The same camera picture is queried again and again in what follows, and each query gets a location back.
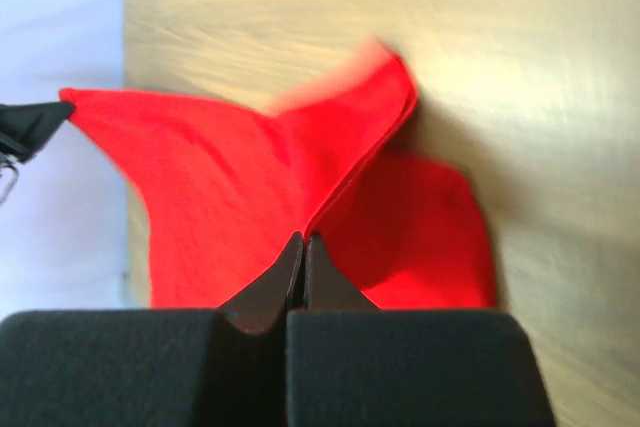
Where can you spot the red t-shirt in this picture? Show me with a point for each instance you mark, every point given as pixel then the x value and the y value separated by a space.
pixel 225 187

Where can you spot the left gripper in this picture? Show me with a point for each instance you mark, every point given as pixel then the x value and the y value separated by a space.
pixel 25 130

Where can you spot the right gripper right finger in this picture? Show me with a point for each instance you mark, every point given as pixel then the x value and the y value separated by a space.
pixel 349 363

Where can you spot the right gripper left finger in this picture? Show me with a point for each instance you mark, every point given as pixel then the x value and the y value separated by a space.
pixel 166 367

